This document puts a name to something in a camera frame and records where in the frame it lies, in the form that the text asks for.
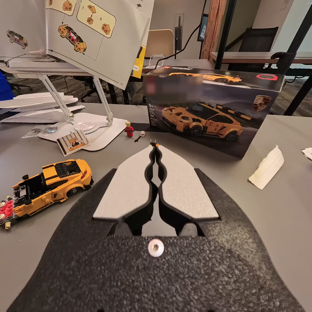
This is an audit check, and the beige chair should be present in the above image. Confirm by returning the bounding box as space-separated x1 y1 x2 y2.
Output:
145 29 175 59

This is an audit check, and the lego set box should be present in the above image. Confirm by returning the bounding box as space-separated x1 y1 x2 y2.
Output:
143 66 286 159

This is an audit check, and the wooden pillar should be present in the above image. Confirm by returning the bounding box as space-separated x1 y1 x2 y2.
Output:
201 0 229 60

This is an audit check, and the brown desk with black frame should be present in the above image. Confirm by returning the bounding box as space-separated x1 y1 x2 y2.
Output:
210 51 312 65

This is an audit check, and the lego sticker sheet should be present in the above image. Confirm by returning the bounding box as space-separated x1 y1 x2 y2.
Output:
57 129 90 157

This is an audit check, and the black metal post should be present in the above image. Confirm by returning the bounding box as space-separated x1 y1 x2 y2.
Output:
215 0 237 70

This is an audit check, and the torn white paper strip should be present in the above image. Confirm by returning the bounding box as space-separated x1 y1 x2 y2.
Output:
248 145 285 190

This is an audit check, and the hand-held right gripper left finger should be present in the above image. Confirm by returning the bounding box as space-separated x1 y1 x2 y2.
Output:
93 146 158 222

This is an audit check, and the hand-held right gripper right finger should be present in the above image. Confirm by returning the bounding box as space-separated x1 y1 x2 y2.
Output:
156 145 220 222

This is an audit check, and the black cable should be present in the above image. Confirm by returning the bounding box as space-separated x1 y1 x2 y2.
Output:
156 0 208 69

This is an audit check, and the clear bag of dark parts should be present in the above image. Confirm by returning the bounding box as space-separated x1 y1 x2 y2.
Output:
40 124 60 136
21 125 43 139

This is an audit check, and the yellow box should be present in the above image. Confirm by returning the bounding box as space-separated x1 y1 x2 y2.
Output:
129 45 147 79

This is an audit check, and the black chair base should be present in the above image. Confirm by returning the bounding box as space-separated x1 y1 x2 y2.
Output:
72 76 109 103

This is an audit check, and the black mesh chair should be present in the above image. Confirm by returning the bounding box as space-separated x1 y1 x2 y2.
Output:
239 26 280 52

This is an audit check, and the empty blue plastic bin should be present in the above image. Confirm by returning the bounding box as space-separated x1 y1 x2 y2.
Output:
0 69 14 100

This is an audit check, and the lego instruction booklet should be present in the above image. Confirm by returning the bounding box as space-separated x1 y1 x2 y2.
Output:
0 0 155 84

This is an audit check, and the white book stand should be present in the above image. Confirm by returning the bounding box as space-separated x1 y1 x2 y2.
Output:
0 55 128 152

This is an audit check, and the black slanted beam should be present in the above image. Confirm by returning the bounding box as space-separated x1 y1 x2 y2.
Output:
283 5 312 116

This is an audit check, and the wall mounted tablet screen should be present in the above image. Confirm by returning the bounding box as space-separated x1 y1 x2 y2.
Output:
197 13 209 42

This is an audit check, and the white wire stand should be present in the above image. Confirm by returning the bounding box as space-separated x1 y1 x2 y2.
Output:
146 55 167 69

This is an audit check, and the white paper bag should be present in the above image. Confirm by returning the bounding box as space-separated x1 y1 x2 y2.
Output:
0 105 86 124
0 92 78 109

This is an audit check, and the black wall device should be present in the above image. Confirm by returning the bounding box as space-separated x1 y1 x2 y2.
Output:
174 13 184 51

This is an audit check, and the orange lego car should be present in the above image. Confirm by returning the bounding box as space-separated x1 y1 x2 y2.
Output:
0 159 94 231

